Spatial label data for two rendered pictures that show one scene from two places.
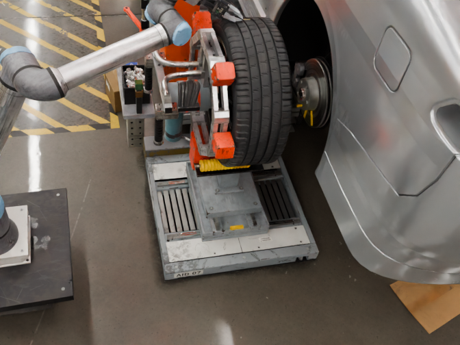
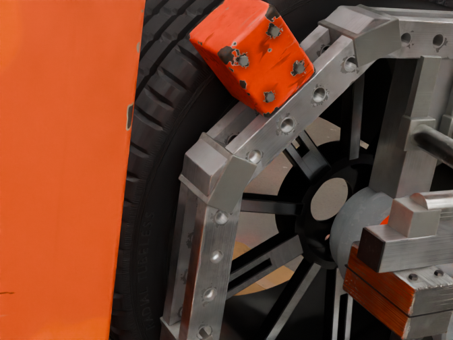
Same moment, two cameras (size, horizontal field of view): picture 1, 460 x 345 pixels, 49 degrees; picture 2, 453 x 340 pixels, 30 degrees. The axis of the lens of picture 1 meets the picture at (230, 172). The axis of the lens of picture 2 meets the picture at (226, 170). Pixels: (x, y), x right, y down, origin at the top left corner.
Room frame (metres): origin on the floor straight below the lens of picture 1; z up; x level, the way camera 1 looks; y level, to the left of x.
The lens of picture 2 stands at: (2.11, 1.04, 1.26)
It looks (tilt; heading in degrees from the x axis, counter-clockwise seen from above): 21 degrees down; 260
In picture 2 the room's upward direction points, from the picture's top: 9 degrees clockwise
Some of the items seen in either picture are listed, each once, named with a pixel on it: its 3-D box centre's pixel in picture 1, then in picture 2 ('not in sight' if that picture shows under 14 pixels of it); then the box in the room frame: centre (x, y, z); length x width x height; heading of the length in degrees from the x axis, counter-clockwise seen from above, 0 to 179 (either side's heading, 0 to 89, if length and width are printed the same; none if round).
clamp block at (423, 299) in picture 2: (155, 59); (398, 285); (1.83, 0.42, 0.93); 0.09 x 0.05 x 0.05; 111
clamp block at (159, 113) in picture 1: (166, 110); not in sight; (1.52, 0.30, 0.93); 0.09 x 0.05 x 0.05; 111
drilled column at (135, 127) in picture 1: (135, 116); not in sight; (2.19, 0.62, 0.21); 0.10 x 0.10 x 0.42; 21
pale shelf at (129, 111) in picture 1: (135, 90); not in sight; (2.17, 0.61, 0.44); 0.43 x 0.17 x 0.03; 21
